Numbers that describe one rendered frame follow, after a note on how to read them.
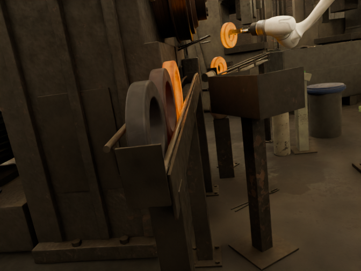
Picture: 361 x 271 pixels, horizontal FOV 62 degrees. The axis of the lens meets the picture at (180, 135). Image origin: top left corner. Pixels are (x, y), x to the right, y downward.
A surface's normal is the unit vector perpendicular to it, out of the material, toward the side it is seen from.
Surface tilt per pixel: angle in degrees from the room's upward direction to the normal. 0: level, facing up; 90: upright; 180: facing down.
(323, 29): 90
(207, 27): 90
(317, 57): 90
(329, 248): 0
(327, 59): 90
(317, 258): 0
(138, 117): 64
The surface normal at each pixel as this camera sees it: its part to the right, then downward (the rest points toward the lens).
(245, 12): -0.34, 0.27
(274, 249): -0.14, -0.96
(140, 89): -0.17, -0.73
